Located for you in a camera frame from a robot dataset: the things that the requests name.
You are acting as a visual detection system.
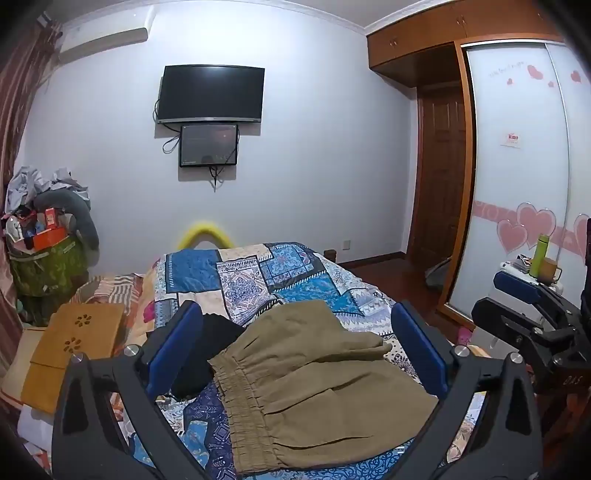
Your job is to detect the striped pink blanket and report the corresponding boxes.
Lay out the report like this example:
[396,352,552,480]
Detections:
[74,273,146,319]

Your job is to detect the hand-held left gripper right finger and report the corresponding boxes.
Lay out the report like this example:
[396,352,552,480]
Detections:
[390,300,544,480]

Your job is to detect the brown mug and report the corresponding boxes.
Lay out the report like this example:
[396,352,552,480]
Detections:
[538,257,564,285]

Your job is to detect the striped red curtain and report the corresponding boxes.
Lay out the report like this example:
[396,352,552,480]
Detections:
[0,14,63,324]

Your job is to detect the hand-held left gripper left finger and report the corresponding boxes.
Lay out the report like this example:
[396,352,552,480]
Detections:
[52,300,208,480]

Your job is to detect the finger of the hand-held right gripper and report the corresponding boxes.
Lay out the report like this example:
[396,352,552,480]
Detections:
[493,270,591,333]
[471,298,578,370]

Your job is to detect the khaki pants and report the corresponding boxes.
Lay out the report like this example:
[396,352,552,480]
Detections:
[208,300,439,476]

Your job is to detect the brown wooden door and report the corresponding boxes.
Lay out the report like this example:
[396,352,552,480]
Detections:
[406,88,468,269]

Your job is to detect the pile of grey clothes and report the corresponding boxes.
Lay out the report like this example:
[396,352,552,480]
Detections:
[6,166,90,217]

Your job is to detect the wooden lap desk board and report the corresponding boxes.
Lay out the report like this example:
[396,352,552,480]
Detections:
[21,302,126,415]

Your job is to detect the orange box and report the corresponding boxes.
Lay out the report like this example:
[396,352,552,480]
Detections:
[32,226,70,250]

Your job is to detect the grey neck pillow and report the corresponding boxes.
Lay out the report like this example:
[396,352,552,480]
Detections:
[34,189,100,251]

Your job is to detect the black cloth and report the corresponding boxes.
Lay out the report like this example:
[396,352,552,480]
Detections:
[171,313,245,400]

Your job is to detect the wooden overhead cabinet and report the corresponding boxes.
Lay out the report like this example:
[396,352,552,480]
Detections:
[367,0,565,86]

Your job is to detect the blue patchwork quilt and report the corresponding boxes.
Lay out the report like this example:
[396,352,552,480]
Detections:
[122,241,490,480]

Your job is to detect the white sliding-door wardrobe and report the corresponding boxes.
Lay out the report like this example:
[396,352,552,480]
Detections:
[436,39,591,333]

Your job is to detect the green bottle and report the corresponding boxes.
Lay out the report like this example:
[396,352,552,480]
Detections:
[530,234,550,278]

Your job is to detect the small black wall monitor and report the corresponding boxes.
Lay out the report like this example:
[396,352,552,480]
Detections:
[179,124,239,168]

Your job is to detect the green patterned bag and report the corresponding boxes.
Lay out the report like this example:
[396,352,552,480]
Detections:
[9,235,88,315]

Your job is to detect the white air conditioner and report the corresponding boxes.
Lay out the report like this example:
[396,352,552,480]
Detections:
[55,27,151,65]

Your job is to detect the black wall television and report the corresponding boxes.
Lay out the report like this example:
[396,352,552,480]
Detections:
[156,65,265,124]

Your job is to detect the yellow ring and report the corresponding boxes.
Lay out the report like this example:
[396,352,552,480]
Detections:
[179,222,236,252]

